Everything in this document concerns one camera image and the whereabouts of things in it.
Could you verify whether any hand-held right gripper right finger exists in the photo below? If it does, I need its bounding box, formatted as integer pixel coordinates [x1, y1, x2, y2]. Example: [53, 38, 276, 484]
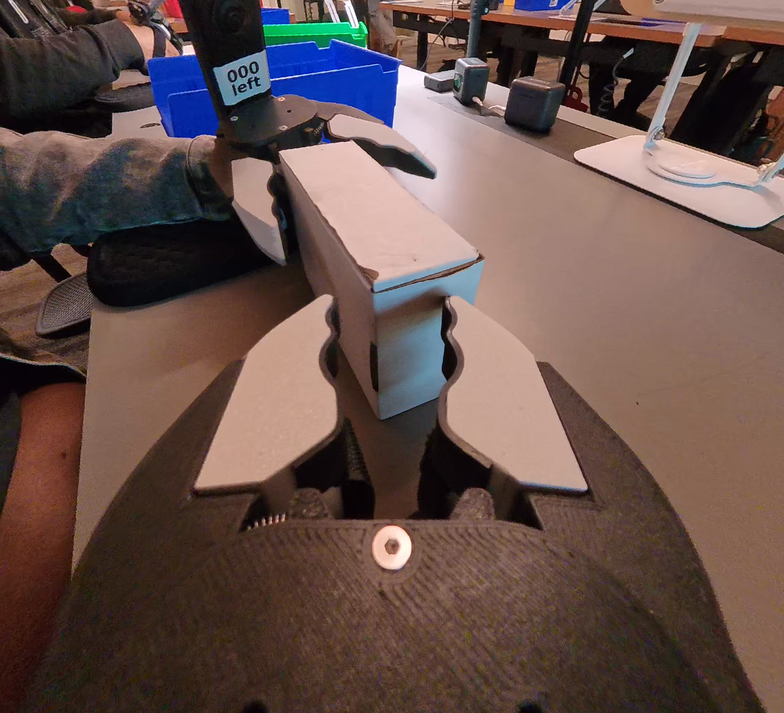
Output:
[437, 295, 590, 491]

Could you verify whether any person's left forearm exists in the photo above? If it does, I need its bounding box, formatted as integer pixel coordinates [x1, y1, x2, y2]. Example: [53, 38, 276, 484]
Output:
[0, 128, 236, 254]

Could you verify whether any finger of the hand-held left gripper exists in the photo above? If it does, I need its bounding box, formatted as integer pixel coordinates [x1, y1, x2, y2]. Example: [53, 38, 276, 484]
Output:
[231, 157, 290, 265]
[320, 105, 438, 180]

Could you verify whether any dark charger case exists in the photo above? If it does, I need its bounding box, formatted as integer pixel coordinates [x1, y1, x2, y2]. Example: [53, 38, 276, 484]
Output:
[505, 76, 566, 132]

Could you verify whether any green plastic bin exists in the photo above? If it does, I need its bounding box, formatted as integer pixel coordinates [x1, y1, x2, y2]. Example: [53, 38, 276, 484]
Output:
[263, 21, 368, 49]

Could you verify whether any instruction sheet on stand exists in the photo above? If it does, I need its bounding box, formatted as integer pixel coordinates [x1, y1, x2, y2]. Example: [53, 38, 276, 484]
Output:
[574, 0, 784, 230]

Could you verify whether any black quilted wrist rest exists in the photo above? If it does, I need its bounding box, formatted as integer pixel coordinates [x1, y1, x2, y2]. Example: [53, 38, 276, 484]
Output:
[86, 214, 283, 307]

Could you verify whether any black mesh chair armrest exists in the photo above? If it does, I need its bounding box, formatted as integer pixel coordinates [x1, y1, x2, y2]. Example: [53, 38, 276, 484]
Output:
[36, 275, 94, 338]

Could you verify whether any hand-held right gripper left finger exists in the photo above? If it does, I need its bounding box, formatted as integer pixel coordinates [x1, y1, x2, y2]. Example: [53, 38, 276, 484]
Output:
[194, 295, 342, 495]

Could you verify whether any background wooden table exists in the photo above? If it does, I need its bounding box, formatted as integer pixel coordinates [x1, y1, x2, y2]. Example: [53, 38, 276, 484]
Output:
[380, 0, 726, 47]

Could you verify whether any white cardboard mailer box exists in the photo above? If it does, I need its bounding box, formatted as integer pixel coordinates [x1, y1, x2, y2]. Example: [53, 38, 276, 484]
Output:
[278, 140, 486, 421]

